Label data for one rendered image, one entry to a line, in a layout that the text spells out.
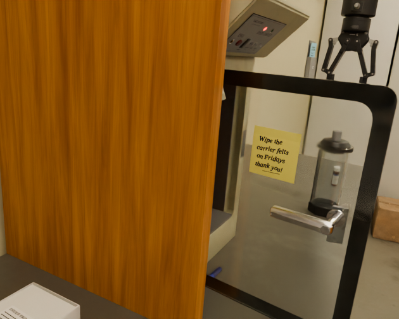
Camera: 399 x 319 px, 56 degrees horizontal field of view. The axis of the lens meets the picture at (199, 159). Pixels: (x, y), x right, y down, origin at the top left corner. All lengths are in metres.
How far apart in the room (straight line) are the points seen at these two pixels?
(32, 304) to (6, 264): 0.22
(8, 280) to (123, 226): 0.30
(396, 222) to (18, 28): 3.18
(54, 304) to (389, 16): 3.40
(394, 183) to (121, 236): 3.30
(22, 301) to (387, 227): 3.12
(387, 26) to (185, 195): 3.23
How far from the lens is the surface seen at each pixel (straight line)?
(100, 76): 0.66
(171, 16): 0.58
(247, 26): 0.67
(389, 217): 3.51
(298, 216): 0.54
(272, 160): 0.59
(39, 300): 0.75
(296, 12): 0.81
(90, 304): 0.79
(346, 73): 3.70
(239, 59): 0.85
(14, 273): 0.91
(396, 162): 3.77
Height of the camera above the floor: 1.42
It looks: 16 degrees down
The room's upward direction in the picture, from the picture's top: 4 degrees clockwise
